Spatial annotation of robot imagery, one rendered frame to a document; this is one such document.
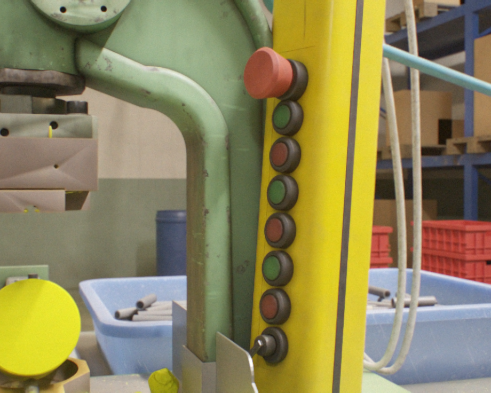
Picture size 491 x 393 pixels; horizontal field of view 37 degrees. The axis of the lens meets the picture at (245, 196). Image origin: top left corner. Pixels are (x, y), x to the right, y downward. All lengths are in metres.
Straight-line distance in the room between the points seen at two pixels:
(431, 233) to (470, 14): 3.09
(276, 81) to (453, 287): 0.70
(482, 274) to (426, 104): 4.15
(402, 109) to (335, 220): 7.60
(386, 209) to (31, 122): 7.94
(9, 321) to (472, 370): 0.61
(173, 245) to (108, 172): 1.73
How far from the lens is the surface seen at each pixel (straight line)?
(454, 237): 4.38
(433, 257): 4.58
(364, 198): 0.59
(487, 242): 4.38
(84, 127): 0.56
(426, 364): 0.94
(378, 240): 4.00
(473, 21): 7.19
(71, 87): 0.59
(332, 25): 0.58
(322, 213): 0.56
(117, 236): 8.91
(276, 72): 0.56
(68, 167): 0.53
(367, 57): 0.60
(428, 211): 8.60
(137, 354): 0.81
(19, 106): 0.57
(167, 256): 7.56
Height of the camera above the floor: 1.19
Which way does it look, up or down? 1 degrees down
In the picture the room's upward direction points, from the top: straight up
